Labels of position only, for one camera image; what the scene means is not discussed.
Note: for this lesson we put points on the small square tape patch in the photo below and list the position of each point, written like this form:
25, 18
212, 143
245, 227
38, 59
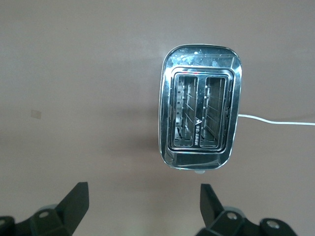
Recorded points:
36, 114

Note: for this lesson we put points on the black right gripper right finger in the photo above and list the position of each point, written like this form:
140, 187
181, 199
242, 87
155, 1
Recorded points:
211, 211

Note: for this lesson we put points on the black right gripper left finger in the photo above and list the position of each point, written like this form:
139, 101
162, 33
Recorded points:
71, 211

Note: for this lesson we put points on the chrome two-slot toaster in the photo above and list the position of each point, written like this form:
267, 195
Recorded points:
169, 103

